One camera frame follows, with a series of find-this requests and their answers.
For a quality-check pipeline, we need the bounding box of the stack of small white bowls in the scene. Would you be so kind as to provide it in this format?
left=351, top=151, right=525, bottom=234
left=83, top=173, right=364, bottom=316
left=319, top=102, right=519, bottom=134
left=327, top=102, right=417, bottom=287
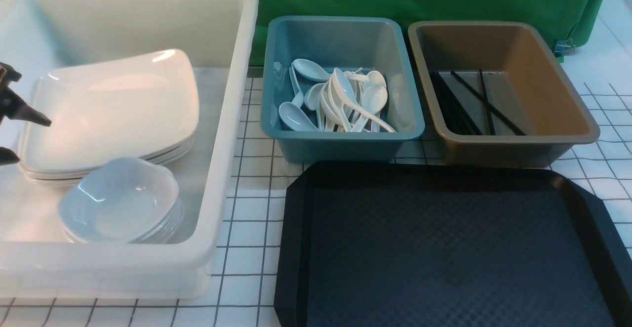
left=57, top=158, right=184, bottom=244

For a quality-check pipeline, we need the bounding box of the large white square plate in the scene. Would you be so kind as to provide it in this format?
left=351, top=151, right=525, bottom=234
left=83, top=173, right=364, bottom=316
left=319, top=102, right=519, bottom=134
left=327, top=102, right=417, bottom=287
left=18, top=49, right=199, bottom=173

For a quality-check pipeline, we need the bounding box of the silver binder clip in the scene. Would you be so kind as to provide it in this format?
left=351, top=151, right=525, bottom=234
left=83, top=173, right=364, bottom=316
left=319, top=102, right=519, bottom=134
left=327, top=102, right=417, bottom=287
left=553, top=39, right=577, bottom=57

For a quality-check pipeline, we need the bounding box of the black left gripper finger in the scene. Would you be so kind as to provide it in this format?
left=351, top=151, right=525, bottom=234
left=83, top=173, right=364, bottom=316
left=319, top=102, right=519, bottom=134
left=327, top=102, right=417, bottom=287
left=0, top=62, right=52, bottom=126
left=0, top=147, right=20, bottom=165

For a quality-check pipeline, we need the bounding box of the tan plastic chopstick bin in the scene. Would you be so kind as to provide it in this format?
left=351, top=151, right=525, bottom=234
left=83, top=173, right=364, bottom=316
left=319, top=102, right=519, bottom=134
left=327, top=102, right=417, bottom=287
left=408, top=21, right=600, bottom=168

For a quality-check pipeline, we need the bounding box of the large white plastic tub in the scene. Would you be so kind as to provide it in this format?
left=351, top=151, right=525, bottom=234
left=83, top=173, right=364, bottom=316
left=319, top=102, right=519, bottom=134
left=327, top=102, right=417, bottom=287
left=0, top=0, right=259, bottom=305

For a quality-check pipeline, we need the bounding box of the pile of white soup spoons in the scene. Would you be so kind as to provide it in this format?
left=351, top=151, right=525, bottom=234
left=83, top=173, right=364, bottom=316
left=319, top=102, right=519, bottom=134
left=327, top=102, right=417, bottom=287
left=277, top=58, right=395, bottom=133

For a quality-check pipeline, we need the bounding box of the teal plastic spoon bin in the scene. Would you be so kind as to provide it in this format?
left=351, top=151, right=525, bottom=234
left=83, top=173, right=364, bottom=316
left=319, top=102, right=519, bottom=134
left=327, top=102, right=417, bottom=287
left=260, top=16, right=425, bottom=164

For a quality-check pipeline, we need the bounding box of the pile of black chopsticks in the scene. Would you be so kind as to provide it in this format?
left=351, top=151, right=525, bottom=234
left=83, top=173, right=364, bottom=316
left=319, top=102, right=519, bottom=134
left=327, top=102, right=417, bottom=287
left=430, top=70, right=530, bottom=136

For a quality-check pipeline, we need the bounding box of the black plastic serving tray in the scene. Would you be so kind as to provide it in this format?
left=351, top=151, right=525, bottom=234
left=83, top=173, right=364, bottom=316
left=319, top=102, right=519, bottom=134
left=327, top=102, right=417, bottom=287
left=274, top=162, right=632, bottom=327

